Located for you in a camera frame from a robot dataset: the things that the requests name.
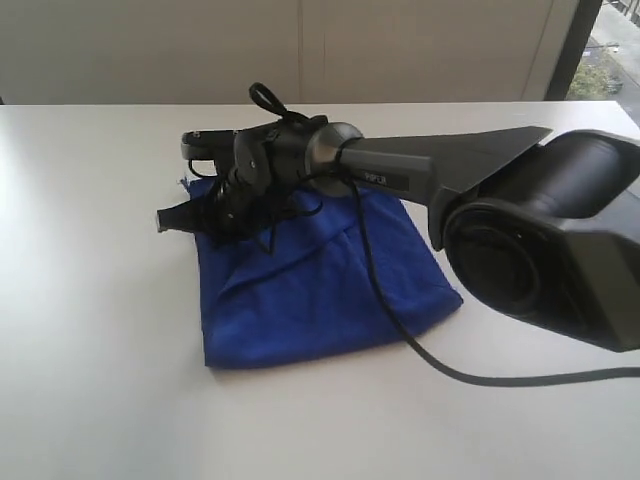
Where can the blue towel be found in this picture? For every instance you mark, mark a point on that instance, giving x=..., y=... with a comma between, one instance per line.
x=311, y=298

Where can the dark window frame post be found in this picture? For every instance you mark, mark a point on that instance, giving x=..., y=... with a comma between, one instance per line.
x=577, y=37

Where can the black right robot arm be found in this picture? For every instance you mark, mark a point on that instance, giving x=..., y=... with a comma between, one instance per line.
x=542, y=228

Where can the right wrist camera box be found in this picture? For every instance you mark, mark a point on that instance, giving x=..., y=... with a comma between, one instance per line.
x=211, y=145

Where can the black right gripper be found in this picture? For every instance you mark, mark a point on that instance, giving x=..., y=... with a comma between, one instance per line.
x=255, y=194

